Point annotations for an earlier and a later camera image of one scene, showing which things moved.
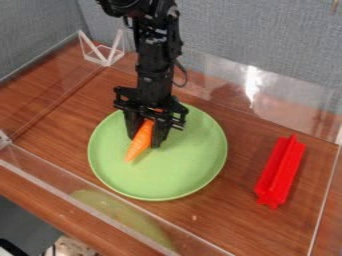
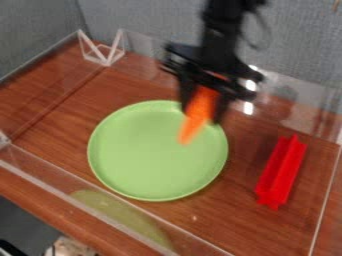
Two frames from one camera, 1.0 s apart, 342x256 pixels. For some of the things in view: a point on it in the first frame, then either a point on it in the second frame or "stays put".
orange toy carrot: (144, 140) to (202, 103)
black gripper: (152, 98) to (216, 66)
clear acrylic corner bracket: (101, 54) stays put
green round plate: (169, 172) stays put
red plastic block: (281, 172) stays put
